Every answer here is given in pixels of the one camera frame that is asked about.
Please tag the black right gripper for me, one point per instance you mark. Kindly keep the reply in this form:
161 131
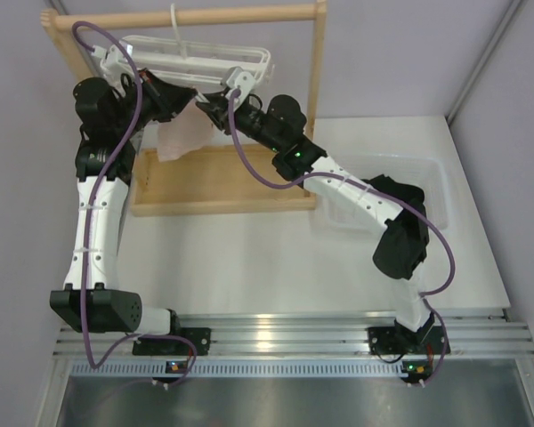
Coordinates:
218 109

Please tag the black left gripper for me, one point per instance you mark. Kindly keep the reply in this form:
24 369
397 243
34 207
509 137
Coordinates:
168 100

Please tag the pink sock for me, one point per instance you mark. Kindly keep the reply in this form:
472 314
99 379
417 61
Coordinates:
189 131

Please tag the white plastic clip hanger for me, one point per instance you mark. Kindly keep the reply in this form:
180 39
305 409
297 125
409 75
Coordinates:
194 64

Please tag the black striped sock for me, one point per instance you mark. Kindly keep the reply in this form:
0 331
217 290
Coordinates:
410 194

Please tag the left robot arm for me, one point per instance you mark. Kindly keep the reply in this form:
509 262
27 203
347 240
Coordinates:
90 299

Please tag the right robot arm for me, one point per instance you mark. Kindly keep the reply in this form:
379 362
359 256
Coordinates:
392 211

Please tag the white plastic basket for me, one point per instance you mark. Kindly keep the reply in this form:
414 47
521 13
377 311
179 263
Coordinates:
406 178

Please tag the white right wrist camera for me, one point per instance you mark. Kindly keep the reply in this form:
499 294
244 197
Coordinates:
240 81

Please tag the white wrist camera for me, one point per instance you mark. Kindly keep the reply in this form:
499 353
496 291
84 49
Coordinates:
240 81
112 62

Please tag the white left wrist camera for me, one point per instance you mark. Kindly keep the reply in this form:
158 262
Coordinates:
112 62

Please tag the wooden drying rack frame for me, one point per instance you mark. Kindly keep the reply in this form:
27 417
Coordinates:
211 180

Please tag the aluminium mounting rail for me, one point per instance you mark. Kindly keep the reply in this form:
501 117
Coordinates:
298 347

